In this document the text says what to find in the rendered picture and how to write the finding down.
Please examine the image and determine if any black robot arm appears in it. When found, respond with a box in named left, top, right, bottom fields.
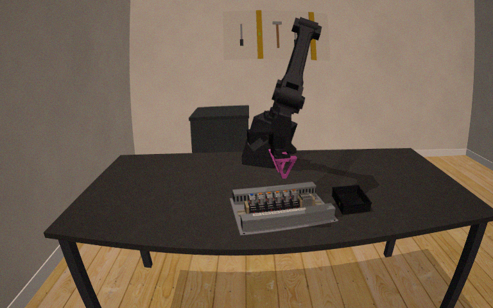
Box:
left=247, top=17, right=322, bottom=151

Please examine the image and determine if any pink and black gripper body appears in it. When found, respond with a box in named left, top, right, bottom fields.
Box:
left=269, top=132, right=297, bottom=159

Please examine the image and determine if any tan rectangular block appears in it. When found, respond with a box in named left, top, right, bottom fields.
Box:
left=244, top=192, right=315, bottom=214

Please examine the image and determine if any grey plug-in relay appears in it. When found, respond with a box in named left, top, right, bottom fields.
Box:
left=257, top=193, right=265, bottom=207
left=290, top=189, right=298, bottom=203
left=248, top=194, right=256, bottom=207
left=274, top=191, right=282, bottom=205
left=266, top=192, right=273, bottom=206
left=282, top=190, right=291, bottom=204

